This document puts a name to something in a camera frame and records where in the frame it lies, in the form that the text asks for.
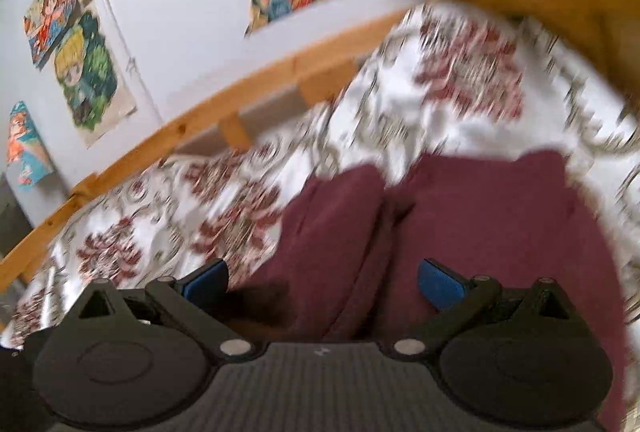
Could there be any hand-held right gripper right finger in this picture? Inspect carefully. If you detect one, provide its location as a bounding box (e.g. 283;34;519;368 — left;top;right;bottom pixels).
391;258;574;360

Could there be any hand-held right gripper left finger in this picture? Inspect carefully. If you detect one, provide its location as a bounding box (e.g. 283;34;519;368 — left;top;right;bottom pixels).
75;258;256;360

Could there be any maroon long-sleeve shirt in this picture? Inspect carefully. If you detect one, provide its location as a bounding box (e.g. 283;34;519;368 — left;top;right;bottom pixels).
225;151;632;432

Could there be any white floral blanket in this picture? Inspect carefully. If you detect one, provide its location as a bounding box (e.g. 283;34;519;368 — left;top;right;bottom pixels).
0;2;640;353

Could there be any wooden bed frame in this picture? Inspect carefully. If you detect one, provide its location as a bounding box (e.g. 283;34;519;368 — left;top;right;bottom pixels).
0;0;640;299

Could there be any orange and teal wall poster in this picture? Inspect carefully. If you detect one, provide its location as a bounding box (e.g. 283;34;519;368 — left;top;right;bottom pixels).
6;101;56;189

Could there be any blond figure wall poster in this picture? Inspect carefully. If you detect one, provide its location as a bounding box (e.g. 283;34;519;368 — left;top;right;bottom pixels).
53;9;138;149

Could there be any white wall pipe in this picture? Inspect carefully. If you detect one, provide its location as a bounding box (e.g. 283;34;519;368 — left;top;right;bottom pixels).
94;0;164;124

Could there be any red-haired figure wall poster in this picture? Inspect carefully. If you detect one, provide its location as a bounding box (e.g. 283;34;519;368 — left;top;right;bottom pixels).
23;0;82;69

